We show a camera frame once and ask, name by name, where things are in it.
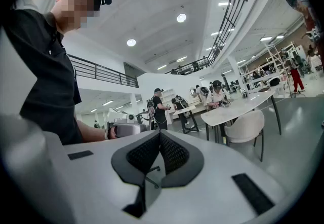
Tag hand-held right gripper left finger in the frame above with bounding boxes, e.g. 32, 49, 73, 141
62, 129, 163, 224

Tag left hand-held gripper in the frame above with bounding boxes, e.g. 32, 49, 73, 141
105, 107, 152, 140

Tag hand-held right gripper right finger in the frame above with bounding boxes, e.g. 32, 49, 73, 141
145, 129, 288, 224

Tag beige upholstered chair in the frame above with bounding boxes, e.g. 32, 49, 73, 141
224, 109, 266, 163

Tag person's left forearm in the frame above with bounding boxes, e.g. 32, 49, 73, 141
75, 119, 108, 142

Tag black office chair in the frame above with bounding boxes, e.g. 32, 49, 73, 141
144, 166, 161, 190

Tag white cubby shelf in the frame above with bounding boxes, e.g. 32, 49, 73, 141
161, 88, 176, 109

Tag black balcony railing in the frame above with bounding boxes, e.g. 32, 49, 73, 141
66, 53, 139, 89

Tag small white black-legged table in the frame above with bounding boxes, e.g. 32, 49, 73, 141
173, 105, 200, 134

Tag grey marble table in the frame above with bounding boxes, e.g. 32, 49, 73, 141
200, 90, 282, 142

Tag person's black clothes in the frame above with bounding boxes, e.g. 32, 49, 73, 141
2, 0, 83, 145

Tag person's head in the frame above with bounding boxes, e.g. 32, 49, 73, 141
50, 0, 102, 33

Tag white shelving unit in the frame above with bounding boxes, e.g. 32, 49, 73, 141
239, 42, 298, 97

